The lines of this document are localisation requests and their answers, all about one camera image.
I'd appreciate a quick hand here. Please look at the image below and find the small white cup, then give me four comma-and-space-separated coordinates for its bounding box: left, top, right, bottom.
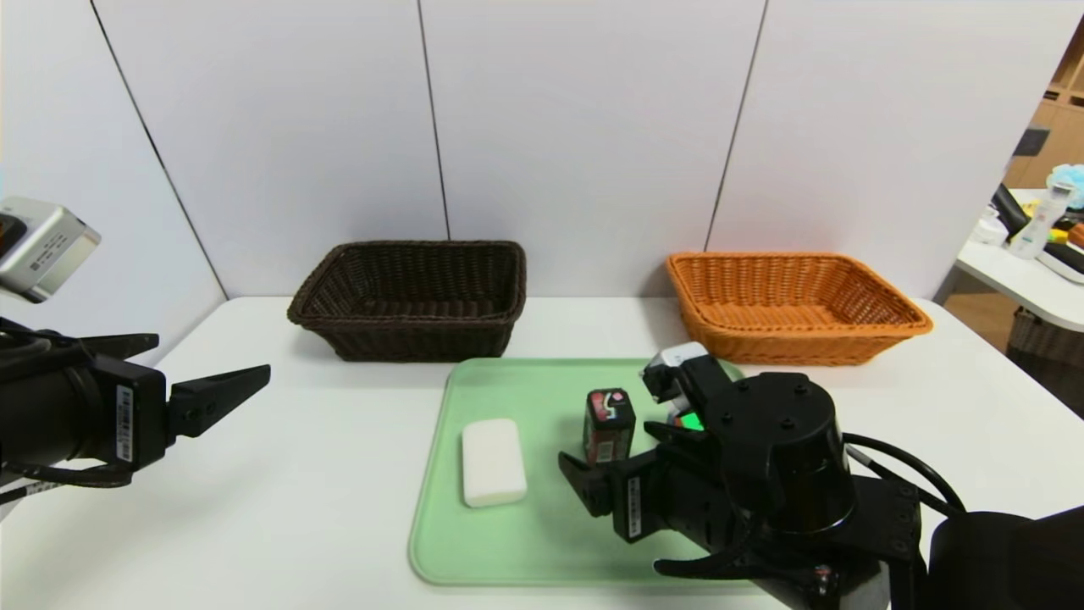
971, 206, 1009, 247

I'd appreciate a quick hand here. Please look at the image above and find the dark brown wicker basket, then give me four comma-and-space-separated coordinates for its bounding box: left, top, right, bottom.
288, 241, 528, 363

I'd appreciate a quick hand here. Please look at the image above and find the black red snack box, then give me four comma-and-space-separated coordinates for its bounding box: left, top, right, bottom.
583, 388, 637, 465

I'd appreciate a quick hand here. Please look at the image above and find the grey woven bin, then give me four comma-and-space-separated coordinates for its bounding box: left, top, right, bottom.
1006, 308, 1084, 367

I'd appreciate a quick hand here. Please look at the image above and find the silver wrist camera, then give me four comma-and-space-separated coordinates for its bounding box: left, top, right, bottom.
641, 342, 712, 404
0, 197, 102, 304

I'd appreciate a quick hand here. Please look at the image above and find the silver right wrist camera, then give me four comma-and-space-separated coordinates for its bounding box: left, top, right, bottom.
641, 342, 712, 404

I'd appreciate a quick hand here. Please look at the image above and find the white flat tray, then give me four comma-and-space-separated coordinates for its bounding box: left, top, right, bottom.
1035, 241, 1084, 285

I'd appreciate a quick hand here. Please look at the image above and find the white soap bar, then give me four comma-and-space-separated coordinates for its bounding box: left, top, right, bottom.
462, 418, 528, 507

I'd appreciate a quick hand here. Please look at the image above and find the wooden shelf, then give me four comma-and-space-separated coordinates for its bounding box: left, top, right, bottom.
1002, 13, 1084, 191

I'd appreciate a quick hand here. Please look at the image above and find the orange wicker basket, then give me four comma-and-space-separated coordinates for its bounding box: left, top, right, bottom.
665, 252, 932, 367

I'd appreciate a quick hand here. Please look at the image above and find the black bag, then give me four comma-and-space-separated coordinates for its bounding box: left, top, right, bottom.
989, 183, 1030, 238

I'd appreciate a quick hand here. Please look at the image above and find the clear plastic bottle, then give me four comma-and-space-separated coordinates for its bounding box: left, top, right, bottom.
1008, 182, 1075, 260

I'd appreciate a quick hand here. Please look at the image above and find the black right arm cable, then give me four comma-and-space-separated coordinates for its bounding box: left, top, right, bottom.
843, 432, 966, 518

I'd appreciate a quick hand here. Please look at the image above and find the white side table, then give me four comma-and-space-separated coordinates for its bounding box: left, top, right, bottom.
954, 188, 1084, 333

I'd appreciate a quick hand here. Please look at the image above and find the green plastic tray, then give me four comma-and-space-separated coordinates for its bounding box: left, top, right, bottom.
408, 357, 750, 586

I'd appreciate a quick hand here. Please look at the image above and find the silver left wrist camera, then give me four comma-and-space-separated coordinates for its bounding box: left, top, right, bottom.
0, 197, 102, 304

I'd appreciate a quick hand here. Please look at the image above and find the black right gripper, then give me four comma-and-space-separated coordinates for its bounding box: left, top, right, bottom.
557, 420, 743, 544

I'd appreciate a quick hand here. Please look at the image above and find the blue fluffy sponge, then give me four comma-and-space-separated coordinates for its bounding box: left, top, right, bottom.
1047, 164, 1084, 211

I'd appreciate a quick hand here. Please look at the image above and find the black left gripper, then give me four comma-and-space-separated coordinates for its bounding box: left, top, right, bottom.
0, 332, 271, 472

